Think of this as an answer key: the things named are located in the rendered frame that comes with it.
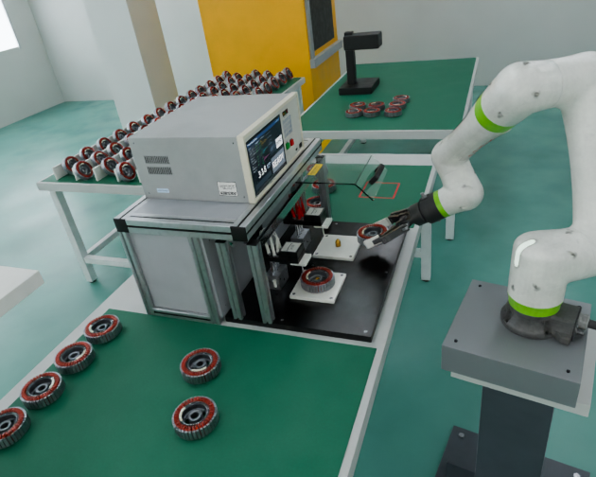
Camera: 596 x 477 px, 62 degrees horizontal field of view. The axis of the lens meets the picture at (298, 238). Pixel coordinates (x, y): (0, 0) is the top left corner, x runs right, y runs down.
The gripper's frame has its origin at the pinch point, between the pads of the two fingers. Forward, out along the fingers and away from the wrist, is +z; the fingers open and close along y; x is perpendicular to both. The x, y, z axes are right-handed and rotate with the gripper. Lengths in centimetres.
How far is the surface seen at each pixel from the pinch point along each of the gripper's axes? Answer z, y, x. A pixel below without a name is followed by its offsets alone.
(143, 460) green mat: 34, 94, -9
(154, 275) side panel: 48, 45, -36
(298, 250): 11.4, 25.8, -15.8
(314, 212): 14.0, 1.0, -17.4
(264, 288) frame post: 16, 45, -16
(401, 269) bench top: -4.6, 6.4, 13.4
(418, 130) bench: 9, -134, 6
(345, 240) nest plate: 13.0, -3.7, -0.8
